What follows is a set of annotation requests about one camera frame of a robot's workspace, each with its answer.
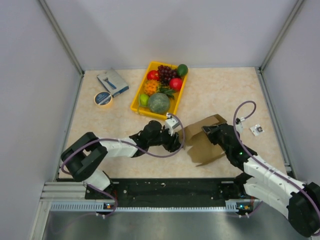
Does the razor package box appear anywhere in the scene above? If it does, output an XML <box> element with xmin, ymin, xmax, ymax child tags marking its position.
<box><xmin>97</xmin><ymin>68</ymin><xmax>129</xmax><ymax>98</ymax></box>

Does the green cantaloupe melon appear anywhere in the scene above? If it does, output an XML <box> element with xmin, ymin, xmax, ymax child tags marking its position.
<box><xmin>147</xmin><ymin>92</ymin><xmax>171</xmax><ymax>115</ymax></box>

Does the red apple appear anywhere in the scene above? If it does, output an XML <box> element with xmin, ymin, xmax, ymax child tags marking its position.
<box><xmin>147</xmin><ymin>70</ymin><xmax>160</xmax><ymax>81</ymax></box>

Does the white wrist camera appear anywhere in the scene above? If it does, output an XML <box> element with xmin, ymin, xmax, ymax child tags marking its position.
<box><xmin>164</xmin><ymin>112</ymin><xmax>181</xmax><ymax>136</ymax></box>
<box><xmin>235</xmin><ymin>117</ymin><xmax>246</xmax><ymax>133</ymax></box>

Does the dark red grape bunch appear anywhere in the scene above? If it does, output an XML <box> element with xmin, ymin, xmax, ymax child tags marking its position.
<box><xmin>157</xmin><ymin>65</ymin><xmax>178</xmax><ymax>86</ymax></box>

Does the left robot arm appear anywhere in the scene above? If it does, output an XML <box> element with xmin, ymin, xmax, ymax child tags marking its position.
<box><xmin>60</xmin><ymin>116</ymin><xmax>184</xmax><ymax>199</ymax></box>

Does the orange pineapple fruit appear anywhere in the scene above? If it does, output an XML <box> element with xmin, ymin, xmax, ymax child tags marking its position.
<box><xmin>143</xmin><ymin>80</ymin><xmax>176</xmax><ymax>99</ymax></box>

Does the masking tape roll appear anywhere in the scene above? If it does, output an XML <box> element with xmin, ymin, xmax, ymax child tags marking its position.
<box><xmin>93</xmin><ymin>91</ymin><xmax>113</xmax><ymax>108</ymax></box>

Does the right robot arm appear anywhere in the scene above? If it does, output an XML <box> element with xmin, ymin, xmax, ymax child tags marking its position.
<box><xmin>202</xmin><ymin>123</ymin><xmax>320</xmax><ymax>238</ymax></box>

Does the grey slotted cable duct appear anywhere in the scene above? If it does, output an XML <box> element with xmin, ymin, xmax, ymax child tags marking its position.
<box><xmin>50</xmin><ymin>200</ymin><xmax>249</xmax><ymax>213</ymax></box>

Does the red pomegranate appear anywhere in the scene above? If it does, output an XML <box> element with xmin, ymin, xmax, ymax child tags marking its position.
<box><xmin>169</xmin><ymin>78</ymin><xmax>183</xmax><ymax>92</ymax></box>

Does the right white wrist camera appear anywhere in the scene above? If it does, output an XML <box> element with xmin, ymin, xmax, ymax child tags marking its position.
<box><xmin>235</xmin><ymin>117</ymin><xmax>246</xmax><ymax>133</ymax></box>

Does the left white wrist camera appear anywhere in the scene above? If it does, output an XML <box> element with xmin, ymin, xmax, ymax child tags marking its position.
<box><xmin>164</xmin><ymin>112</ymin><xmax>181</xmax><ymax>136</ymax></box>

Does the yellow plastic tray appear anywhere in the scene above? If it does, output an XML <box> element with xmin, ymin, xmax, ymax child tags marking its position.
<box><xmin>130</xmin><ymin>61</ymin><xmax>189</xmax><ymax>120</ymax></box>

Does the small white tag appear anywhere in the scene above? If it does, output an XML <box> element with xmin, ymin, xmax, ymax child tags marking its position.
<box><xmin>250</xmin><ymin>124</ymin><xmax>264</xmax><ymax>136</ymax></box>

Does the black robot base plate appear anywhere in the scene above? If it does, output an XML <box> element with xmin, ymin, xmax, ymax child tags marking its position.
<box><xmin>106</xmin><ymin>178</ymin><xmax>251</xmax><ymax>208</ymax></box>

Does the brown cardboard paper box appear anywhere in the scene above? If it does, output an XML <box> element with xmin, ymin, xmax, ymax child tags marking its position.
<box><xmin>183</xmin><ymin>114</ymin><xmax>227</xmax><ymax>167</ymax></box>

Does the green avocado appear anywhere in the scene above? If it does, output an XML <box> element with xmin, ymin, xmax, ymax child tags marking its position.
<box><xmin>176</xmin><ymin>64</ymin><xmax>189</xmax><ymax>77</ymax></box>

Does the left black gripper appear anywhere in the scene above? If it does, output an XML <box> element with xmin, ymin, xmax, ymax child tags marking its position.
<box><xmin>148</xmin><ymin>125</ymin><xmax>183</xmax><ymax>153</ymax></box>

